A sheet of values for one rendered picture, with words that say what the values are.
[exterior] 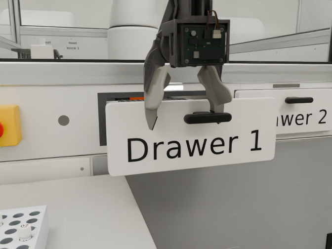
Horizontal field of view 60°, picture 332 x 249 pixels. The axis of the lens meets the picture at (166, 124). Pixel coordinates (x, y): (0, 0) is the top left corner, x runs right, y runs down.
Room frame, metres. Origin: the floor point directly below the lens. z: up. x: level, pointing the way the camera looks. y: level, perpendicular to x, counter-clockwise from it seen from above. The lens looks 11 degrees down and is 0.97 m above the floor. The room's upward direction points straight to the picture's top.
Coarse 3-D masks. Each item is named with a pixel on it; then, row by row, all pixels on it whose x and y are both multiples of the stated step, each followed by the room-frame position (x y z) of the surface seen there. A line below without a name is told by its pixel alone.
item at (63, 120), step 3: (60, 117) 0.57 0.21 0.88; (63, 117) 0.57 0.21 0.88; (66, 117) 0.57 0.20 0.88; (60, 120) 0.57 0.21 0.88; (63, 120) 0.57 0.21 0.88; (66, 120) 0.57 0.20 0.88; (69, 120) 0.57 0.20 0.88; (60, 123) 0.57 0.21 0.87; (63, 123) 0.57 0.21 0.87; (66, 123) 0.57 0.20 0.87
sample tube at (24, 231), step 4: (24, 224) 0.29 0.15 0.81; (28, 224) 0.29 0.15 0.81; (20, 228) 0.28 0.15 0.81; (24, 228) 0.28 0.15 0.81; (28, 228) 0.28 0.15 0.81; (20, 232) 0.28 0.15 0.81; (24, 232) 0.28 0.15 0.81; (28, 232) 0.28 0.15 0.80; (20, 236) 0.28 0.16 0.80; (24, 236) 0.28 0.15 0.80; (28, 236) 0.28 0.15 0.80; (20, 240) 0.28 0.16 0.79; (24, 240) 0.28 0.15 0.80
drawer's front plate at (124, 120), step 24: (120, 120) 0.41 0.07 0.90; (144, 120) 0.42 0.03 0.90; (168, 120) 0.43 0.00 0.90; (240, 120) 0.47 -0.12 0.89; (264, 120) 0.48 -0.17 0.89; (120, 144) 0.41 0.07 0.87; (192, 144) 0.45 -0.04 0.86; (216, 144) 0.46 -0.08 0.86; (240, 144) 0.47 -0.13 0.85; (264, 144) 0.48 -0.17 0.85; (120, 168) 0.41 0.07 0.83; (144, 168) 0.42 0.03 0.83; (168, 168) 0.43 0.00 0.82
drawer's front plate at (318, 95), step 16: (240, 96) 0.67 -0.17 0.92; (256, 96) 0.68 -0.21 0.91; (272, 96) 0.69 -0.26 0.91; (288, 96) 0.71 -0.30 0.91; (304, 96) 0.72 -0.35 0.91; (320, 96) 0.73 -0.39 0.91; (288, 112) 0.71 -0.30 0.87; (304, 112) 0.72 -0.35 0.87; (320, 112) 0.73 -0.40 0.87; (288, 128) 0.71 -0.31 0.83; (304, 128) 0.72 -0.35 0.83; (320, 128) 0.74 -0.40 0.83
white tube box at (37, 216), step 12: (12, 216) 0.33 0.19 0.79; (24, 216) 0.33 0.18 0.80; (36, 216) 0.33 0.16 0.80; (0, 228) 0.30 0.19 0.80; (12, 228) 0.30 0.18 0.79; (36, 228) 0.30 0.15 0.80; (48, 228) 0.35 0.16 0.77; (0, 240) 0.28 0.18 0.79; (12, 240) 0.29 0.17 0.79; (36, 240) 0.28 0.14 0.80
